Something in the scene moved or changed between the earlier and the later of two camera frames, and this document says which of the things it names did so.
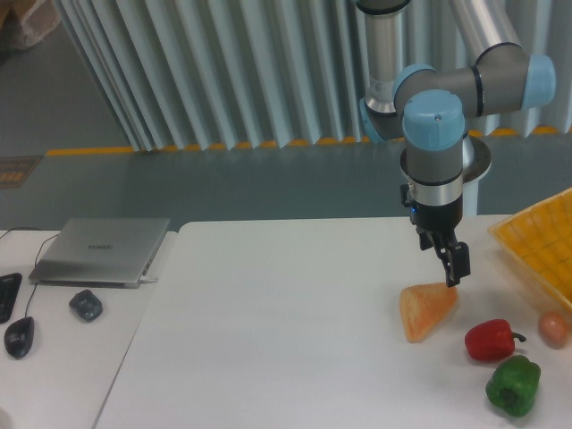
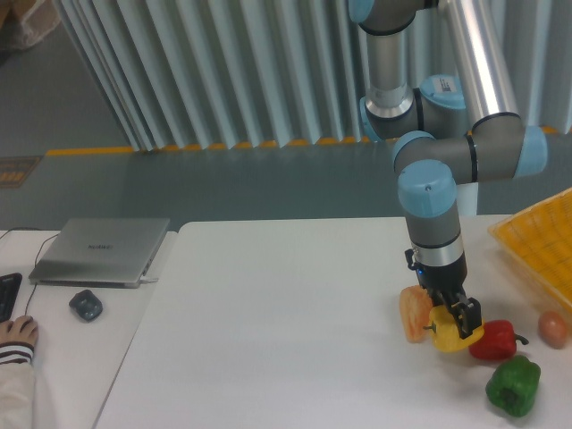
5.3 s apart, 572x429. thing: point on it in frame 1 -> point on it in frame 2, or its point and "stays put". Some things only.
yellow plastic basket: x=540 y=234 stays put
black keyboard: x=9 y=287 stays put
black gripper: x=441 y=222 -> x=446 y=281
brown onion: x=553 y=329 stays put
